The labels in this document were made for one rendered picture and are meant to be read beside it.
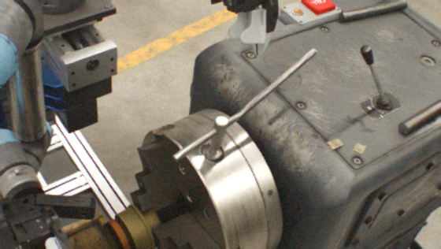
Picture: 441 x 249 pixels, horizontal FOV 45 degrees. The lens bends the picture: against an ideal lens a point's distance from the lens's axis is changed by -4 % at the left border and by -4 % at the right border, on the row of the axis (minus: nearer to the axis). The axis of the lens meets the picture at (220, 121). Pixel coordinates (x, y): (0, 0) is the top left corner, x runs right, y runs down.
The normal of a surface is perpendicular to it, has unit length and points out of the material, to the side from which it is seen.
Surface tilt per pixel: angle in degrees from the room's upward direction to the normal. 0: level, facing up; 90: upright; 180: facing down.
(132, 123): 0
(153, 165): 51
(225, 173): 23
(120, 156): 0
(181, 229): 9
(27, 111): 91
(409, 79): 0
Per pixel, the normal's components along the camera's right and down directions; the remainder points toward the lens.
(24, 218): 0.16, -0.68
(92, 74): 0.58, 0.63
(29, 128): 0.27, 0.73
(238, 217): 0.50, 0.04
